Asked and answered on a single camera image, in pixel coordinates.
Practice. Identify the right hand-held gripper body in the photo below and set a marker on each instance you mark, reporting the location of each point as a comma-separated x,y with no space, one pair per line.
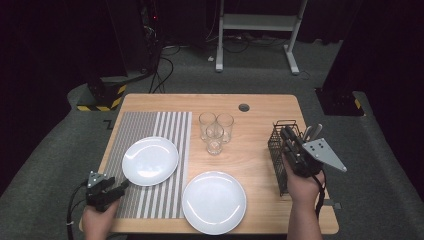
310,163

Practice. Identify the clear drinking glass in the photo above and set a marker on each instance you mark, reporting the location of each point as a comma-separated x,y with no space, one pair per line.
226,128
206,124
215,141

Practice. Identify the small white plug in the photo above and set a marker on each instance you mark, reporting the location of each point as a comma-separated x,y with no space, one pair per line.
210,59

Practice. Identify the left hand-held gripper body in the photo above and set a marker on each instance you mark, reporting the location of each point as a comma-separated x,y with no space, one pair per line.
98,196

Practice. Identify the person's right hand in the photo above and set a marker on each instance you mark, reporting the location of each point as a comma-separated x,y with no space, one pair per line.
305,188

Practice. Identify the black yellow striped stand base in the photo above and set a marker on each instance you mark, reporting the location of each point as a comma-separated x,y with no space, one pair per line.
110,100

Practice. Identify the brown white striped placemat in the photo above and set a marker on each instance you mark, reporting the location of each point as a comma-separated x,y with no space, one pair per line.
156,200

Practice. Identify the white plate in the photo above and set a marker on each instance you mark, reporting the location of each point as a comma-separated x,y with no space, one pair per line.
150,161
214,203

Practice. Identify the black equipment tower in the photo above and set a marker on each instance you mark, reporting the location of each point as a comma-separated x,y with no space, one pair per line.
133,33

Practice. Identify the white metal stand frame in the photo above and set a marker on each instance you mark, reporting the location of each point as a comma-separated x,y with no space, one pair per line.
258,22

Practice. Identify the grey floor tape patch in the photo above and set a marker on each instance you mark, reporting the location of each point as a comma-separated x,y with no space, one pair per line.
333,205

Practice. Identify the silver cutlery piece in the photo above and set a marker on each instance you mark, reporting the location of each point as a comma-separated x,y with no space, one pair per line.
307,132
316,130

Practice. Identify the person's left hand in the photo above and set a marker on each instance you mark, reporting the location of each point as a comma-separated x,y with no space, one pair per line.
100,221

